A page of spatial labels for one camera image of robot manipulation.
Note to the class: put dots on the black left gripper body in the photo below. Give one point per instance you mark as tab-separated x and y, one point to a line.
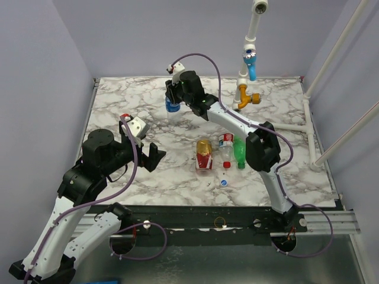
126	152

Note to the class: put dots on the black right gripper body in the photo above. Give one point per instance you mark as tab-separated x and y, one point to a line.
171	93

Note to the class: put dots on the blue label Pocari bottle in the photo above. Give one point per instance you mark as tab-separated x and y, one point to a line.
173	111

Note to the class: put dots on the gold red label bottle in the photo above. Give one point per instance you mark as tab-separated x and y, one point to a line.
204	156

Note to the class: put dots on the white blue Pocari cap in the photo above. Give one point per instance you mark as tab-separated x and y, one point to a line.
224	183

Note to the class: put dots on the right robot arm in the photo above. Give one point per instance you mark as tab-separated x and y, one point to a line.
262	152

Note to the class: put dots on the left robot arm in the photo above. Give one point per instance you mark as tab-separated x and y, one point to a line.
56	255

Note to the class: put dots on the clear bottle red cap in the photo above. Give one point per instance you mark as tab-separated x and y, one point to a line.
226	142

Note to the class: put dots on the green plastic bottle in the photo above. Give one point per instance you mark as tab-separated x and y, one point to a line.
239	150

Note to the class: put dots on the orange pipe valve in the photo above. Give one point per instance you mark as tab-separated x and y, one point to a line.
245	99

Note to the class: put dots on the blue pipe valve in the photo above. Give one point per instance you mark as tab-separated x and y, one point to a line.
249	58

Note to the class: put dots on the white diagonal pole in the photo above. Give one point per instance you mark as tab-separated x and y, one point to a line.
337	46

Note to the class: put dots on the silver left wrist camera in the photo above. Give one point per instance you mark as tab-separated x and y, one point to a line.
137	126

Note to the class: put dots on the black mounting rail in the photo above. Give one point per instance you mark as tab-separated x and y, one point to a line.
209	225

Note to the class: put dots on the white PVC pipe frame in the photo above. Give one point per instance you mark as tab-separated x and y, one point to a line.
260	8

